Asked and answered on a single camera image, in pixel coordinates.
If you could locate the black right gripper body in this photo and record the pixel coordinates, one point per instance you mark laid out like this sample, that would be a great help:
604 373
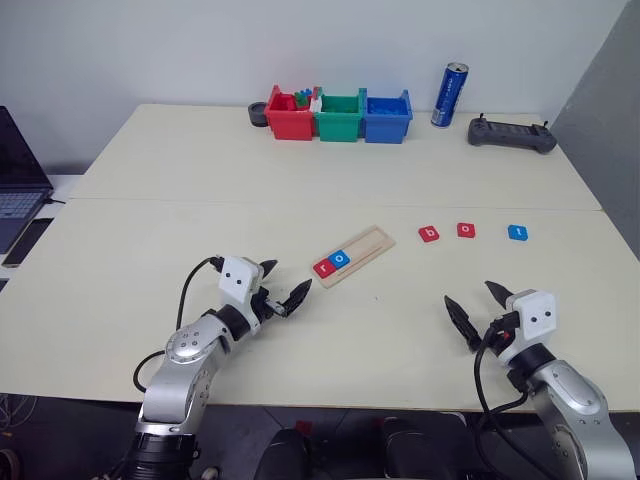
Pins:
500 332

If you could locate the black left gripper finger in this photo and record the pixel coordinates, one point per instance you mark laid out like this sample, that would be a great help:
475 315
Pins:
268 268
297 296

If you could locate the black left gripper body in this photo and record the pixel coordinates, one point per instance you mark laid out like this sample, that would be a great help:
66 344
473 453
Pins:
262 302

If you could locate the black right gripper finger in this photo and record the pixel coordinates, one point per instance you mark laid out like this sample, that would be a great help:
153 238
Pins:
499 294
462 322

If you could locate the red letter o tile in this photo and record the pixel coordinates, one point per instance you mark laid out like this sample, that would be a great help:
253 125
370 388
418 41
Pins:
466 230

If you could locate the wooden letter tray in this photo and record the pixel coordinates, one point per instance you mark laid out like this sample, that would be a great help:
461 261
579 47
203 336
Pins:
367 245

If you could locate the red letter b tile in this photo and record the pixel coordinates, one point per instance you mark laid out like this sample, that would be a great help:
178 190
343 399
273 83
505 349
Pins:
429 234

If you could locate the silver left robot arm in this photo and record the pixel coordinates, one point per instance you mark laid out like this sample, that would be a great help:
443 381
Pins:
185 370

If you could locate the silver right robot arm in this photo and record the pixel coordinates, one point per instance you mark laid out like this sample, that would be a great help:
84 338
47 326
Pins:
575 400

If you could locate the red letter r tile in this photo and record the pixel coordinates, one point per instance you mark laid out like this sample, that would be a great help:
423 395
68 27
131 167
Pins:
324 269

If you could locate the blue letter o tile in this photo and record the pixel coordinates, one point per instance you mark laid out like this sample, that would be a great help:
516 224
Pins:
340 258

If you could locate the blue letter t tile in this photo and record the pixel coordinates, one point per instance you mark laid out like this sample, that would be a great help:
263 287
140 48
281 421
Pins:
518 232

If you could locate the small red object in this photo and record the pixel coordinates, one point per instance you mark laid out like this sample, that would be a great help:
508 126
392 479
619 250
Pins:
303 426

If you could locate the dark rounded shape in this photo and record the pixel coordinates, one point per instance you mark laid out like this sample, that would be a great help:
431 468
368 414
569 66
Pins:
422 450
285 455

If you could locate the red plastic bin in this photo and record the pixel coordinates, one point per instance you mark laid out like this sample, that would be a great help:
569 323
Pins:
290 125

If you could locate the black round holder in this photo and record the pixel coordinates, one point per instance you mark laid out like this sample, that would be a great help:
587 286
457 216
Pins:
256 116

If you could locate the green plastic bin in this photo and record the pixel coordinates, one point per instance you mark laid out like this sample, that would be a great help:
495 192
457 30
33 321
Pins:
340 127

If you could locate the grey handheld controller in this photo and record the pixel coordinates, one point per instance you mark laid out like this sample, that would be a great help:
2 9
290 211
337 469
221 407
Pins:
510 136

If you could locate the white toy piece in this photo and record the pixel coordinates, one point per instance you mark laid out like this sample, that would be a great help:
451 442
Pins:
315 105

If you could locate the green toy brick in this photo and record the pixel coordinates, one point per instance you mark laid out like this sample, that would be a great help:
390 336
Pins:
301 98

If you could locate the blue plastic bin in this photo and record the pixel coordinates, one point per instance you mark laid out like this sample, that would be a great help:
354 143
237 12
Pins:
385 129

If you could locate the blue drink can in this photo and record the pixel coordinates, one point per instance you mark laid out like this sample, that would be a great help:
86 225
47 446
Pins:
448 95

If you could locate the black smartphone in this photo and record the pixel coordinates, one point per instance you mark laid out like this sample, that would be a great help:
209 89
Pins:
27 242

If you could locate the dark laptop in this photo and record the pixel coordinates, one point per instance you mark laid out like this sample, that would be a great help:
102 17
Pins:
17 165

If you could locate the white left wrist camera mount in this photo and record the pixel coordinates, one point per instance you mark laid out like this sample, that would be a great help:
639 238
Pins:
237 277

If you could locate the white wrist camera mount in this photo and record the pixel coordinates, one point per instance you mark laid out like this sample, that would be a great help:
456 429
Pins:
237 277
535 315

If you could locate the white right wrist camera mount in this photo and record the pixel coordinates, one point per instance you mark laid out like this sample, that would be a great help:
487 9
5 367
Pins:
535 315

